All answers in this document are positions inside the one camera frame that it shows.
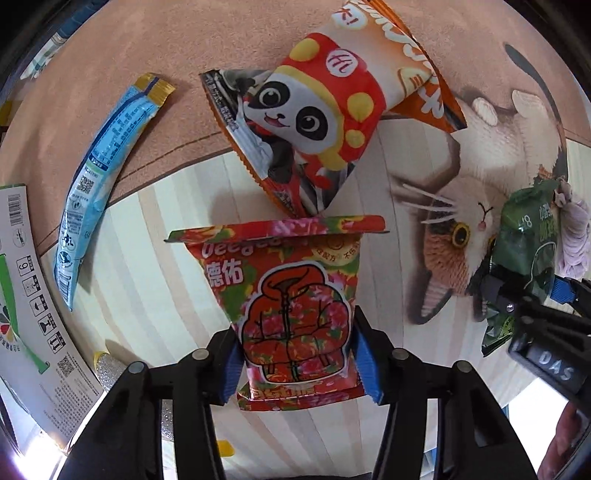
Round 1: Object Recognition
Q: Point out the pink plush toy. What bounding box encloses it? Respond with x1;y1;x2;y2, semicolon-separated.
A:
553;179;591;280

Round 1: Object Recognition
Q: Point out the white green packet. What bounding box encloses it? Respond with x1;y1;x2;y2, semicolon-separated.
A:
21;31;66;80

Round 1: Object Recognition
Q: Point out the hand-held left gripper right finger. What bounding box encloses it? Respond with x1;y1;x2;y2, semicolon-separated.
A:
352;308;539;480

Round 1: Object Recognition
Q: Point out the dark panda print snack packet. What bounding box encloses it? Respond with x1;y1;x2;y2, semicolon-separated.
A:
201;68;357;219

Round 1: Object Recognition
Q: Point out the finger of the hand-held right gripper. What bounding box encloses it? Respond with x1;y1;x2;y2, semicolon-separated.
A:
550;275;591;315
478;265;528;320

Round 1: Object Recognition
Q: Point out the white printed cardboard box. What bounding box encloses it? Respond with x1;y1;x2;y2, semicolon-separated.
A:
0;185;105;449

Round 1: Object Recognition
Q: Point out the silver glitter packet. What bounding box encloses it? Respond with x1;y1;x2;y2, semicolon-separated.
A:
93;352;174;440

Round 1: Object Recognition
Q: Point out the orange snack packet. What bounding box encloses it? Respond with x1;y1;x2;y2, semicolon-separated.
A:
392;28;468;134

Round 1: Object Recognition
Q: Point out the long light blue packet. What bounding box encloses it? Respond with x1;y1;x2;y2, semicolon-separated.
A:
54;72;177;313

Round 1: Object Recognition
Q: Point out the cream panda print packet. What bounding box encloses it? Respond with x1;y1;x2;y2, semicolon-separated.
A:
240;0;445;190

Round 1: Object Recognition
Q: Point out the red floral wet wipes packet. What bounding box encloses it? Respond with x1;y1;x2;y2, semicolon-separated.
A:
165;215;387;412

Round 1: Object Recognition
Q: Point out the cat print mat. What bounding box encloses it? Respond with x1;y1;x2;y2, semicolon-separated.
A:
0;0;591;480

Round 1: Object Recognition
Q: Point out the green snack packet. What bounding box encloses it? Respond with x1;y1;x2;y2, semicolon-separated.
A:
465;178;563;357

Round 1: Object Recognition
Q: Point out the person's right hand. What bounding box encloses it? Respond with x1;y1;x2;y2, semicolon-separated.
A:
554;401;591;464

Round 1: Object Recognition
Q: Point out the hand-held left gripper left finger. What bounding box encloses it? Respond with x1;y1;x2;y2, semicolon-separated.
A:
58;329;244;480

